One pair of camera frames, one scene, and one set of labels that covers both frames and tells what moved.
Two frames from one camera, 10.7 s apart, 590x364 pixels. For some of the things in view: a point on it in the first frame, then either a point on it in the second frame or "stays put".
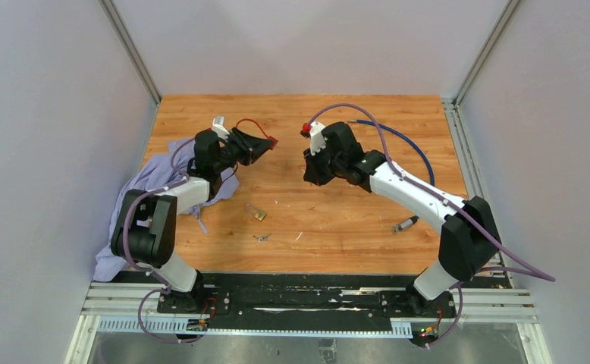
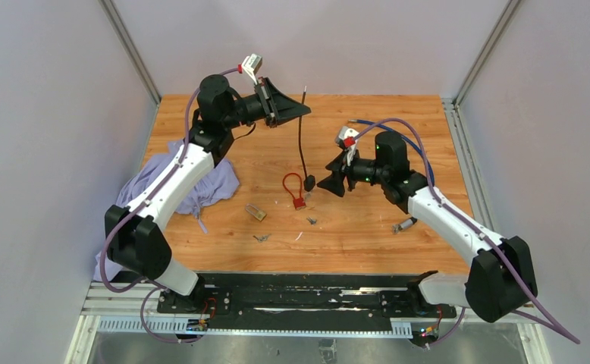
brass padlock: x=258 y=214 stays put
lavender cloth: x=167 y=166 stays put
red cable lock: x=273 y=142 -> x=299 y=202
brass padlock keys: x=262 y=238 stays put
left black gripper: x=252 y=149 -> x=277 y=106
